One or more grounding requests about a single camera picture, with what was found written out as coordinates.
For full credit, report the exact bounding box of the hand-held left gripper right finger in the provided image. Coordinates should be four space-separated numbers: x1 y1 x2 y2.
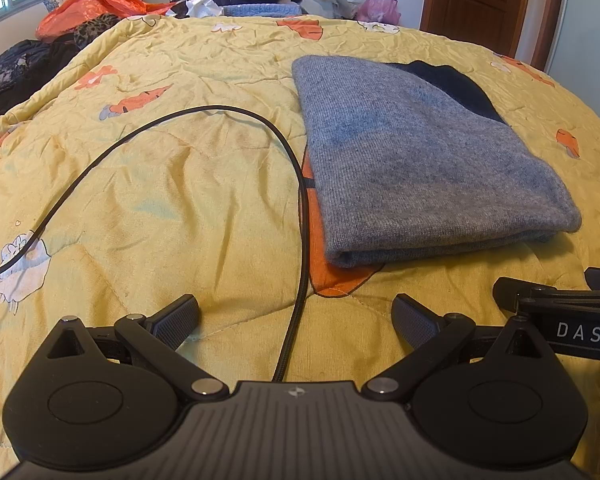
362 293 557 402

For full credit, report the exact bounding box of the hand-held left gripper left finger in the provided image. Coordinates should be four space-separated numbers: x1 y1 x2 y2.
44 294 231 402

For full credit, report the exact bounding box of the grey sweater with navy sleeves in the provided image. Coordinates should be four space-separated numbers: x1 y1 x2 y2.
292 55 582 269

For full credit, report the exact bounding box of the yellow carrot print quilt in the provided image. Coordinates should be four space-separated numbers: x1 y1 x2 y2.
0 10 600 480

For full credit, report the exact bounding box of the brown wooden door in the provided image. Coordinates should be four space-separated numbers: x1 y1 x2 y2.
419 0 537 57

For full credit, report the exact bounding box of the dark floral cloth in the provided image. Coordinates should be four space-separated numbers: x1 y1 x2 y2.
0 39 77 128

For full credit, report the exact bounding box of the leopard print cloth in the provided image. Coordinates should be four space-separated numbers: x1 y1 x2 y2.
72 12 122 52

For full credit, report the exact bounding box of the white crumpled plastic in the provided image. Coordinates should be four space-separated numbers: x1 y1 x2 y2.
186 0 224 19

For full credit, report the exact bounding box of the pink plastic bag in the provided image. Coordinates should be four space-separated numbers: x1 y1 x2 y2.
355 0 402 26

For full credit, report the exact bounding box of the blue knitted cloth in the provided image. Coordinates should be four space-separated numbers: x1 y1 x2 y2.
222 2 304 19

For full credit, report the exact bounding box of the orange plastic bag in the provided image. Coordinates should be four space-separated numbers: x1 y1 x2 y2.
35 0 177 44

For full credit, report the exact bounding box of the clear plastic bag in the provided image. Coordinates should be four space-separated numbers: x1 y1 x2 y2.
299 0 362 22

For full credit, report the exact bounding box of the black cable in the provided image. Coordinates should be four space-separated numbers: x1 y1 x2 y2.
0 105 312 383

